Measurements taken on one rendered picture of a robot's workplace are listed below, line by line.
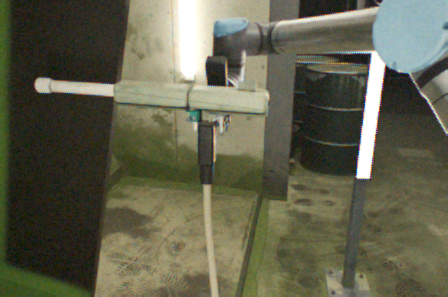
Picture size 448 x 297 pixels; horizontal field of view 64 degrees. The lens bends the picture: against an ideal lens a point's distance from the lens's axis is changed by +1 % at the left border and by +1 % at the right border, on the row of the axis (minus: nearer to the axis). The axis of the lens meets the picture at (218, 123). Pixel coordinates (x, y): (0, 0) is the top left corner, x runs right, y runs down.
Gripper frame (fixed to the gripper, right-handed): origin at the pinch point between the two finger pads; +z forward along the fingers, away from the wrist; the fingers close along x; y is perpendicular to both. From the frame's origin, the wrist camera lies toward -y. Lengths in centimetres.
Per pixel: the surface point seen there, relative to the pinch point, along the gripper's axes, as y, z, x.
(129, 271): 114, -68, 52
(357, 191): 62, -82, -53
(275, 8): -10, -171, -9
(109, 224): 118, -106, 82
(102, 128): 10.3, -11.4, 28.3
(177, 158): 99, -167, 55
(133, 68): 34, -173, 88
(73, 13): -16.8, -13.6, 33.5
